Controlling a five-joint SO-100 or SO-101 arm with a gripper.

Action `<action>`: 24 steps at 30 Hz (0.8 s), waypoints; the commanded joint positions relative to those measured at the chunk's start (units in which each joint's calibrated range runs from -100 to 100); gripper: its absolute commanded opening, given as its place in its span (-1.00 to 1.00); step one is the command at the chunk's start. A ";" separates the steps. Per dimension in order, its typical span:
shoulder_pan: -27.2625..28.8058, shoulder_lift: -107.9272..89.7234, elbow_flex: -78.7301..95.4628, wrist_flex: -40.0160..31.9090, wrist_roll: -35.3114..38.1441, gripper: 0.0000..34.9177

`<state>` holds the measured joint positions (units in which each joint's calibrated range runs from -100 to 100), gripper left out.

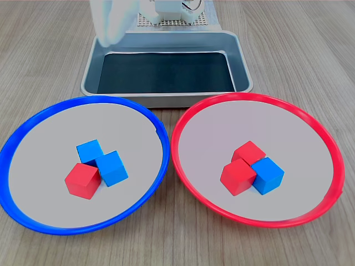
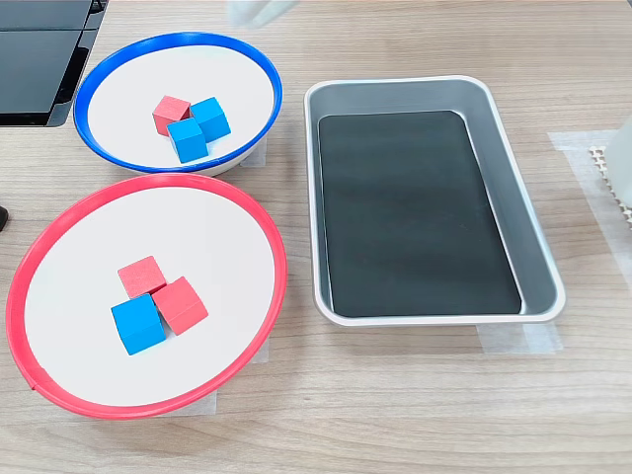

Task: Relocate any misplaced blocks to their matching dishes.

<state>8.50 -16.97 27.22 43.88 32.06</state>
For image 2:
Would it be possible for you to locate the red cube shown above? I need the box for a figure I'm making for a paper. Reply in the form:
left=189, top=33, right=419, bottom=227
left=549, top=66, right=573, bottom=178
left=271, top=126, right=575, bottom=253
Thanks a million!
left=117, top=255, right=168, bottom=300
left=151, top=95, right=193, bottom=137
left=150, top=276, right=209, bottom=337

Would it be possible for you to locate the blue cube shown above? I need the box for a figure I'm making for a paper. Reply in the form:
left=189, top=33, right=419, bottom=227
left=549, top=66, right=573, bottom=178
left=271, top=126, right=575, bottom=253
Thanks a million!
left=190, top=96, right=232, bottom=144
left=111, top=292, right=167, bottom=356
left=166, top=117, right=209, bottom=165

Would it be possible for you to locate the black mat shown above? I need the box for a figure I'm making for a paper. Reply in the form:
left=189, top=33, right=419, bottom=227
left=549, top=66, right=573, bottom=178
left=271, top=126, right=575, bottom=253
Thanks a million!
left=318, top=110, right=523, bottom=318

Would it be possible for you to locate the red-rimmed white plate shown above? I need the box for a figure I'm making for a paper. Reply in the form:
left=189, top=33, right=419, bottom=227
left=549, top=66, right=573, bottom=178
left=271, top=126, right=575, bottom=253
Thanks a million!
left=5, top=172, right=288, bottom=421

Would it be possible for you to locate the steel tray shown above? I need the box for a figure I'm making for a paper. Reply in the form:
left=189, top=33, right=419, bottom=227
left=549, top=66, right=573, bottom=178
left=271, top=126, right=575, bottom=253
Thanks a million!
left=303, top=74, right=568, bottom=328

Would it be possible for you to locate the blue-rimmed white plate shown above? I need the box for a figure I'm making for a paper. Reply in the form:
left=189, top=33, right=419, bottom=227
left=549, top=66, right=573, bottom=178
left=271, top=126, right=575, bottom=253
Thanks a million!
left=72, top=32, right=284, bottom=178

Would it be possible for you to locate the black electronic device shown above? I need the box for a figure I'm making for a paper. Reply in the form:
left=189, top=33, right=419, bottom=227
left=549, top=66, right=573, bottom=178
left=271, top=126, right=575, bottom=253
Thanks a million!
left=0, top=0, right=110, bottom=128

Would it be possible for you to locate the pale perforated base plate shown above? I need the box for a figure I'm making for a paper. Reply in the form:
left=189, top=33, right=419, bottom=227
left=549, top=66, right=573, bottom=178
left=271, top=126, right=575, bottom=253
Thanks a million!
left=586, top=145, right=632, bottom=226

